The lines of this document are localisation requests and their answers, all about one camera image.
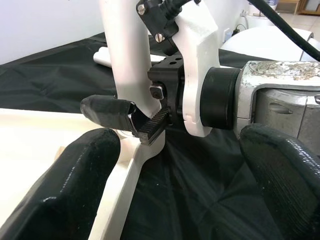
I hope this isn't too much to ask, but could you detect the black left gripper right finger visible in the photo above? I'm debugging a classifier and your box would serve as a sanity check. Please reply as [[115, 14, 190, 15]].
[[239, 123, 320, 240]]

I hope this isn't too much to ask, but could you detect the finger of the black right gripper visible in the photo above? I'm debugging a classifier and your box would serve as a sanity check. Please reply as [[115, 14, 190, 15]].
[[79, 94, 172, 147]]

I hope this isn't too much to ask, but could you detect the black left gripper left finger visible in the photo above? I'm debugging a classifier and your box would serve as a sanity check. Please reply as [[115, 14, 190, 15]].
[[0, 128, 122, 240]]

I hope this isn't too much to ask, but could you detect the white plastic table top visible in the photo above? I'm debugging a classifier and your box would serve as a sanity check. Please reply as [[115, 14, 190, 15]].
[[0, 107, 166, 240]]

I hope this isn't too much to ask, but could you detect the black power plug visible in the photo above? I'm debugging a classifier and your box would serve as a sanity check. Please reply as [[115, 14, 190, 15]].
[[233, 23, 248, 36]]

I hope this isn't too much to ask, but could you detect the black tablecloth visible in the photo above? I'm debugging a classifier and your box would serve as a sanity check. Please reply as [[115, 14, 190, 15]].
[[0, 31, 320, 240]]

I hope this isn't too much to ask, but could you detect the brown wooden cabinet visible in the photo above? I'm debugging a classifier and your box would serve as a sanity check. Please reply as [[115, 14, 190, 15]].
[[298, 0, 320, 16]]

